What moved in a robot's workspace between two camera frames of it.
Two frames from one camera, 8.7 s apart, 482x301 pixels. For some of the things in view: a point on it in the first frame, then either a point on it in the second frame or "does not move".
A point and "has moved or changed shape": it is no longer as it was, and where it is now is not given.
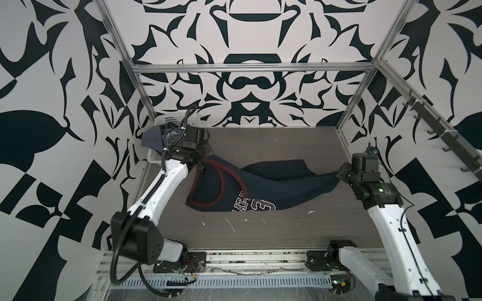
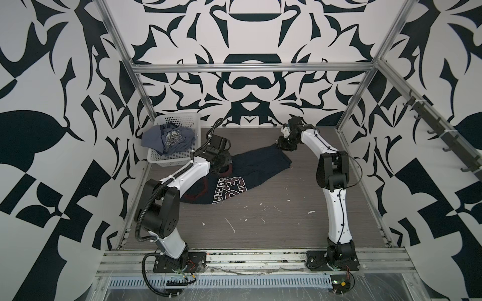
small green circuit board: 341,283 does not move
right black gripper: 342,174 to 282,145
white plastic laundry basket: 176,118 does not move
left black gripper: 206,150 to 227,159
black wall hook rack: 454,142 does not move
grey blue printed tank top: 160,137 does not move
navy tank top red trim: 218,184 has moved or changed shape
